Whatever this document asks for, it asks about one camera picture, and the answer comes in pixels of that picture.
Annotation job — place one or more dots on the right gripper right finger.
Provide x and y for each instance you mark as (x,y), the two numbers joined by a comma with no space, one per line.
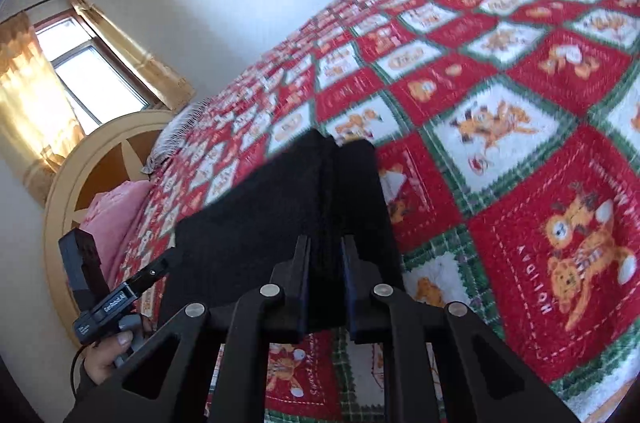
(380,313)

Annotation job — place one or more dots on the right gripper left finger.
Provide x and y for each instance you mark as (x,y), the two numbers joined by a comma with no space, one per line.
(272,313)

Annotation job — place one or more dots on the black pants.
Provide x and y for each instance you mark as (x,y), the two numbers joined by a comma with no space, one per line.
(314,188)

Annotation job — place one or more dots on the person left hand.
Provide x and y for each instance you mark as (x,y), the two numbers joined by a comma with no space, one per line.
(99,358)

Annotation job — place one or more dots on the pink folded blanket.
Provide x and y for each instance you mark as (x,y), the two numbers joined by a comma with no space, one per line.
(110,220)

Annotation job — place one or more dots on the cream wooden headboard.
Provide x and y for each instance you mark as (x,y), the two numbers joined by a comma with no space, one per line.
(112,154)

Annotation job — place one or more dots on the golden curtain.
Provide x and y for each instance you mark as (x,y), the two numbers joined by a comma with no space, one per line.
(39,128)

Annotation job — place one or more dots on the grey striped pillow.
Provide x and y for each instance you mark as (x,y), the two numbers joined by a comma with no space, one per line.
(173,137)

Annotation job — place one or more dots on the window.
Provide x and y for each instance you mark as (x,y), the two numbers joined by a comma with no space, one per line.
(100,87)

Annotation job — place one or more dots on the red checkered bed quilt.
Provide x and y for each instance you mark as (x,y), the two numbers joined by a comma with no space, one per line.
(508,148)

